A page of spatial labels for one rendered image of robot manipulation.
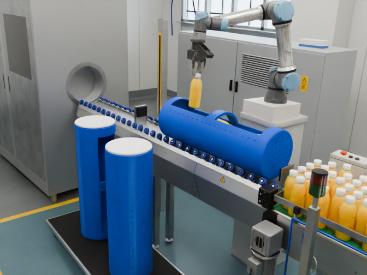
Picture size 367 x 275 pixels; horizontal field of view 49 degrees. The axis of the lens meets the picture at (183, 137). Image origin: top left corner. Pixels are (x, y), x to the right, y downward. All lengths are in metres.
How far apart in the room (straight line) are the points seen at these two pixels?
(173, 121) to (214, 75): 2.25
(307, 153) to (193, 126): 1.79
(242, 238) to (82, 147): 1.34
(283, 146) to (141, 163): 0.80
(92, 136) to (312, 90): 2.06
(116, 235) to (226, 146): 0.88
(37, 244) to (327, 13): 3.75
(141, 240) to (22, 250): 1.17
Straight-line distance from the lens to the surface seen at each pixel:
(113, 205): 2.48
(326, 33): 4.93
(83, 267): 2.93
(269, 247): 1.99
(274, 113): 2.60
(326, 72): 3.85
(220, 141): 2.30
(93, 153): 2.83
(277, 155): 2.23
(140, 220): 2.51
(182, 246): 3.32
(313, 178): 1.66
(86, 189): 2.97
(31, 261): 3.31
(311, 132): 3.94
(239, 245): 3.17
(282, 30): 2.52
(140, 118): 3.12
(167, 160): 2.72
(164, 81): 3.36
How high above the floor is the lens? 1.90
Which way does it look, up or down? 20 degrees down
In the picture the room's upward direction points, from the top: 2 degrees clockwise
